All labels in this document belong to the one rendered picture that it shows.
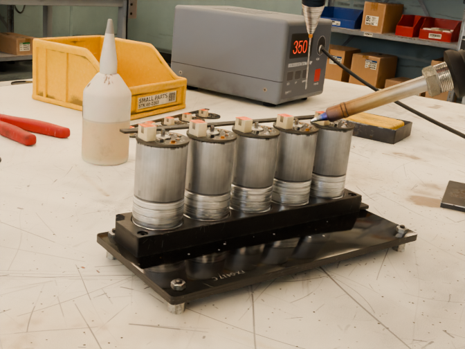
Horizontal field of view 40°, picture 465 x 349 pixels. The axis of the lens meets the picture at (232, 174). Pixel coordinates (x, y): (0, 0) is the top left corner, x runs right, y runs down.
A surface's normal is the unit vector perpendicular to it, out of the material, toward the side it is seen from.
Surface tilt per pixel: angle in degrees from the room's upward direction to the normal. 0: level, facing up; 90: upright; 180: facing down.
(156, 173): 90
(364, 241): 0
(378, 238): 0
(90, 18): 90
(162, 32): 90
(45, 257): 0
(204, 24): 90
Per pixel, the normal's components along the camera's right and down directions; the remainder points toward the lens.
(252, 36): -0.55, 0.20
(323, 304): 0.10, -0.95
